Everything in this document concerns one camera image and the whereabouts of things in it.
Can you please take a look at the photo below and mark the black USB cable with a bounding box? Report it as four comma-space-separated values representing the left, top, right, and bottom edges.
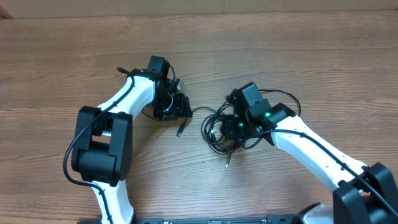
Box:
176, 89, 302, 169

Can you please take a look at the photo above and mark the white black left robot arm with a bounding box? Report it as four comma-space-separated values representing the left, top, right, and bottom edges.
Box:
63, 56, 193, 223

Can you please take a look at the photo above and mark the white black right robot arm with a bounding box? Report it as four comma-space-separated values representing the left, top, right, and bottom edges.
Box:
221, 82, 397, 224

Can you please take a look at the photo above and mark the brown cardboard backdrop panel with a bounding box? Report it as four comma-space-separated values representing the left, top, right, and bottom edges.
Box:
1, 0, 397, 19

